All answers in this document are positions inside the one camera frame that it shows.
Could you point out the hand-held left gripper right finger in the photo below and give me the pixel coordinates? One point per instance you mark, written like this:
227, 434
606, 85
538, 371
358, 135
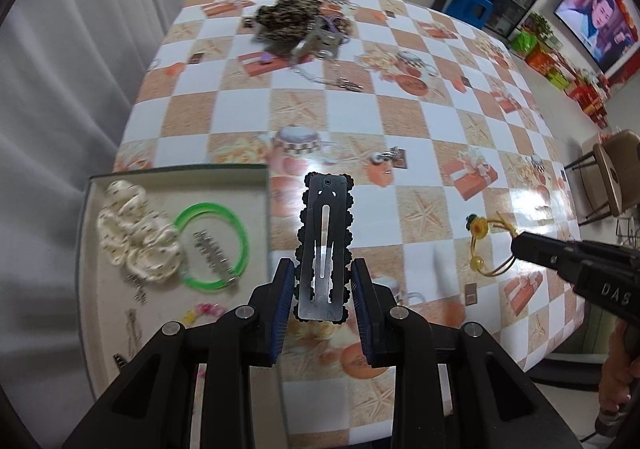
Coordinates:
361, 309

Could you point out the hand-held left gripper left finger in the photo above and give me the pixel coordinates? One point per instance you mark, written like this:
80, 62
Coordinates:
281, 309

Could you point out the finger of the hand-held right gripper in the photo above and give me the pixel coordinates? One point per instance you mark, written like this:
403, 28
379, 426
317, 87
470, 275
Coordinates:
540, 251

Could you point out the black scalloped hair clip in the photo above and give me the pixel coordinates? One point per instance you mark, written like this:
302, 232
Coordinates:
325, 249

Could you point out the silver hair clip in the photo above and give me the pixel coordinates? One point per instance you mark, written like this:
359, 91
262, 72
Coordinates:
212, 251

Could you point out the shallow beige tray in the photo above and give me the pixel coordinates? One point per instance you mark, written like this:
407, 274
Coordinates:
250, 209

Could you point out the cream polka-dot scrunchie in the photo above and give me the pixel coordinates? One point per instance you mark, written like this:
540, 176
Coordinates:
135, 234

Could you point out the person's right hand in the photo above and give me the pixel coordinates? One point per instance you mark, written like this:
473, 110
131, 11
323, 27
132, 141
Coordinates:
617, 379

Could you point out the green plastic bangle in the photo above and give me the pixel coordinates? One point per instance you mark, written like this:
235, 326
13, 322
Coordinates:
242, 239

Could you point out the thin metal hairpin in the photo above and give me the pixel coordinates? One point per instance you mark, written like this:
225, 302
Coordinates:
131, 334

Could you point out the small silver keyring clip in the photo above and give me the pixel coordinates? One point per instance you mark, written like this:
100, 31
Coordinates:
390, 158

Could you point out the pile of colourful gift boxes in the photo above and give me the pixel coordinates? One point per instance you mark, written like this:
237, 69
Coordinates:
555, 59

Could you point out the checkered printed tablecloth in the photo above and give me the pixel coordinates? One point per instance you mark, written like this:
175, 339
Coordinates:
350, 104

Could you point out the blue plastic stool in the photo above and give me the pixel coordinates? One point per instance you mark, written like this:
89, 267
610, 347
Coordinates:
470, 9

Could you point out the leopard print scrunchie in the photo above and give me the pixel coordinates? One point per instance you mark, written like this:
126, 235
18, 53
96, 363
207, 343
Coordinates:
282, 21

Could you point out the white curtain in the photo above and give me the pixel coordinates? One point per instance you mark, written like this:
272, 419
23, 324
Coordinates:
75, 79

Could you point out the metal frame chair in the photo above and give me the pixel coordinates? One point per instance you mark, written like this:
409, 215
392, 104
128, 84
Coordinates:
615, 174

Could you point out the wall television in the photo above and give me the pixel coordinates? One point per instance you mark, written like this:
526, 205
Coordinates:
600, 14

